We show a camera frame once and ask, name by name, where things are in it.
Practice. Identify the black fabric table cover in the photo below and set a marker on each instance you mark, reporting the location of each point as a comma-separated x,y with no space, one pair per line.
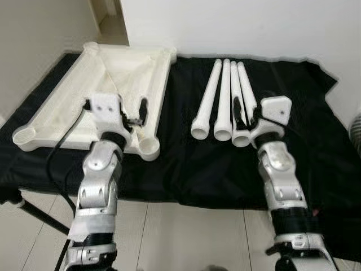
186,169

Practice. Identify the pink soft item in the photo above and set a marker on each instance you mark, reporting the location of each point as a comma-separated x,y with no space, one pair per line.
316,213

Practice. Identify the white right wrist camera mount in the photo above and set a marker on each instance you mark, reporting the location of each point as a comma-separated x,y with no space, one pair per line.
273,110

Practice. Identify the white plastic table top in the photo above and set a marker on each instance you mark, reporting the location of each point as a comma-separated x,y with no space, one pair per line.
130,73

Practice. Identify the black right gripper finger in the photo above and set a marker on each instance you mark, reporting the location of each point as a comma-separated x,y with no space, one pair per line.
236,105

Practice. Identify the white plastic table leg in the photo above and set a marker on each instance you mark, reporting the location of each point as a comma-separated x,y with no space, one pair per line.
224,101
206,101
246,84
236,84

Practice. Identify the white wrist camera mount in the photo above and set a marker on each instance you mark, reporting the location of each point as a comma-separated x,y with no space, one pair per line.
107,107
273,110

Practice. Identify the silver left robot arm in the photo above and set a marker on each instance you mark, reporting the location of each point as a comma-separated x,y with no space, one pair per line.
98,180

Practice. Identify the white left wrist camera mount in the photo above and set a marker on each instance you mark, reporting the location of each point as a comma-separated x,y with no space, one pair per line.
107,107

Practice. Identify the black metal frame rod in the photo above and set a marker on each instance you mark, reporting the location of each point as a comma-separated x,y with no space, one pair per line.
45,219

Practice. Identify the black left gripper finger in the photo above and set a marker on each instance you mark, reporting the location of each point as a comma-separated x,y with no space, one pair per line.
88,105
143,110

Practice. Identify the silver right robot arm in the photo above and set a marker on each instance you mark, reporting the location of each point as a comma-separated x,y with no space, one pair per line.
282,180

